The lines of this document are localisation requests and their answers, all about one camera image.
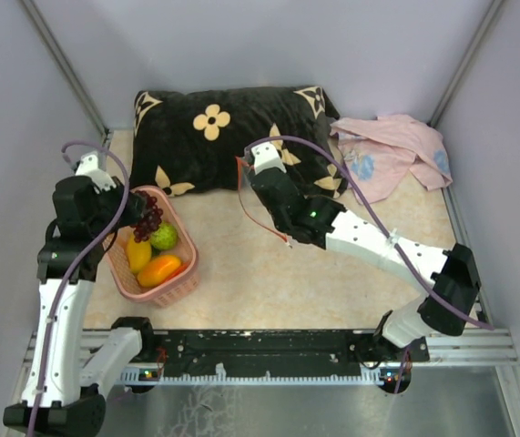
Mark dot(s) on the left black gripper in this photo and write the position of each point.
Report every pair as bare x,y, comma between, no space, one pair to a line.
135,208

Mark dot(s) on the purple grape bunch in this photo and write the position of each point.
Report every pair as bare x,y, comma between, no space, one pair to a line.
151,220

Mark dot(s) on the clear zip top bag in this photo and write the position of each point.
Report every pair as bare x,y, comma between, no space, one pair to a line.
251,205

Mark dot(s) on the green custard apple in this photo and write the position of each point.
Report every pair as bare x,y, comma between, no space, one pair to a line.
165,237

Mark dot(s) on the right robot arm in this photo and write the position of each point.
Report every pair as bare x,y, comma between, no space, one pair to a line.
447,279

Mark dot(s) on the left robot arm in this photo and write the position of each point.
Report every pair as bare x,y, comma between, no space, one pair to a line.
64,396

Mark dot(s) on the pink plastic basket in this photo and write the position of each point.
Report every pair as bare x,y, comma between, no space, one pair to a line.
169,291

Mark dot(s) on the yellow lemon fruit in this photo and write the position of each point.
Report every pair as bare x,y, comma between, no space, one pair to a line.
139,254

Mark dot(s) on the orange mango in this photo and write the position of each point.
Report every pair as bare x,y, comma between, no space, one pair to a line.
157,270

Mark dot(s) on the orange carrot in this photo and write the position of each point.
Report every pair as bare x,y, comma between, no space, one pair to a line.
178,271

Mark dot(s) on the black floral pillow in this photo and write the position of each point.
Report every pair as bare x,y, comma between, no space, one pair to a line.
190,143

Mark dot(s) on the pink printed cloth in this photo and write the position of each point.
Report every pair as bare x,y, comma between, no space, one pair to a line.
380,153

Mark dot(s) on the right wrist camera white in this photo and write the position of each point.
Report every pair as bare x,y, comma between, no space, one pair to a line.
266,156

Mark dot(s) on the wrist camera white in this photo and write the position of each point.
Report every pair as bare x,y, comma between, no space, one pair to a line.
266,156
88,166

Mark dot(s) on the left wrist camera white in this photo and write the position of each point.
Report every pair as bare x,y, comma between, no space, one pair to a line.
88,166

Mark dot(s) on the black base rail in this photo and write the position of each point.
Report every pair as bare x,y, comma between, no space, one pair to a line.
257,353

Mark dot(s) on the aluminium frame post left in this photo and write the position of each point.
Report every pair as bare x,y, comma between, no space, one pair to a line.
64,65

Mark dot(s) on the aluminium frame post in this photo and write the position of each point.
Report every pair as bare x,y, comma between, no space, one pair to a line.
487,24
64,65

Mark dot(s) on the aluminium frame post right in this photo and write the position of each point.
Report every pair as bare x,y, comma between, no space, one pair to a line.
487,24

